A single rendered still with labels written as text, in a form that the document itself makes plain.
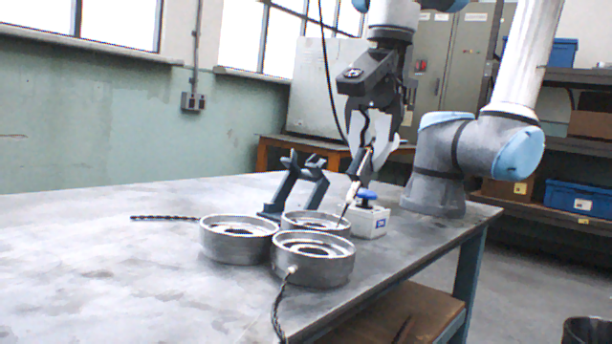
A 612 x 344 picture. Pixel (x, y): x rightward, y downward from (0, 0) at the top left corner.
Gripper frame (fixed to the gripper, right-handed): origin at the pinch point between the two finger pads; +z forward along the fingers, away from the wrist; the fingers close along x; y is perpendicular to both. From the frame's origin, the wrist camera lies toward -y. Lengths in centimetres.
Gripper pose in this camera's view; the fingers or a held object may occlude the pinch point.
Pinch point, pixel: (365, 161)
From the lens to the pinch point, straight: 74.6
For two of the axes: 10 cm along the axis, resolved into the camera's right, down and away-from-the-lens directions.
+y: 5.8, -0.4, 8.1
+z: -1.2, 9.8, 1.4
